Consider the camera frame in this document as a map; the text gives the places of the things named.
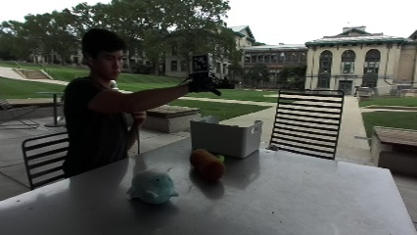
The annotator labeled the brick building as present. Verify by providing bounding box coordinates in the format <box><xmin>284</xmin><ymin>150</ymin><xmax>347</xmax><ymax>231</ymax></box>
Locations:
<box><xmin>241</xmin><ymin>43</ymin><xmax>309</xmax><ymax>88</ymax></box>

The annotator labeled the white marker cube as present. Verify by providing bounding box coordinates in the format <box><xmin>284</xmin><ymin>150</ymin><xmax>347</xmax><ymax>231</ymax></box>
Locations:
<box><xmin>191</xmin><ymin>53</ymin><xmax>213</xmax><ymax>74</ymax></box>

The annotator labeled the round outdoor table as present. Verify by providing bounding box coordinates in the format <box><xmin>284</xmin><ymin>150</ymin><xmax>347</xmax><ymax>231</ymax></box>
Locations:
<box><xmin>36</xmin><ymin>90</ymin><xmax>67</xmax><ymax>128</ymax></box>

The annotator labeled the stone bench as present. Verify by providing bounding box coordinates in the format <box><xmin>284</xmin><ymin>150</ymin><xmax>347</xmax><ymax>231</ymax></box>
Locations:
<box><xmin>143</xmin><ymin>105</ymin><xmax>203</xmax><ymax>134</ymax></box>
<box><xmin>371</xmin><ymin>125</ymin><xmax>417</xmax><ymax>177</ymax></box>

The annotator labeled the black slatted metal chair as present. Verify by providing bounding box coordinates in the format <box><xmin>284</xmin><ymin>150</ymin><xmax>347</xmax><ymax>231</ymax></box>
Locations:
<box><xmin>267</xmin><ymin>88</ymin><xmax>345</xmax><ymax>162</ymax></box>
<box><xmin>22</xmin><ymin>131</ymin><xmax>71</xmax><ymax>191</ymax></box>

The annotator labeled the the person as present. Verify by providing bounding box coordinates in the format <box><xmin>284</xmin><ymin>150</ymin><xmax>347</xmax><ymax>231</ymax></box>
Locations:
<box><xmin>62</xmin><ymin>27</ymin><xmax>237</xmax><ymax>179</ymax></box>

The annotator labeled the black lounge chair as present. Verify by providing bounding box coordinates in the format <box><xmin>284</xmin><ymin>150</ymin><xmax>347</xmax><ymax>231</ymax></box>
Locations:
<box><xmin>0</xmin><ymin>96</ymin><xmax>42</xmax><ymax>129</ymax></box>

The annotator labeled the cream stone building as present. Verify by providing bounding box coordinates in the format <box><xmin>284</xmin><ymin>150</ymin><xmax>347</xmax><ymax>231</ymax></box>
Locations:
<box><xmin>304</xmin><ymin>25</ymin><xmax>417</xmax><ymax>96</ymax></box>

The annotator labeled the light blue soft toy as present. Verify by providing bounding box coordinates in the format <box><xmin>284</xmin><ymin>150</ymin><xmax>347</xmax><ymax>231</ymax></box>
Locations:
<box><xmin>127</xmin><ymin>169</ymin><xmax>180</xmax><ymax>206</ymax></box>

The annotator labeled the white plastic bin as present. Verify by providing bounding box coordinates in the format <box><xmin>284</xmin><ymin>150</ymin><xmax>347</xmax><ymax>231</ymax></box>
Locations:
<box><xmin>189</xmin><ymin>117</ymin><xmax>265</xmax><ymax>160</ymax></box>

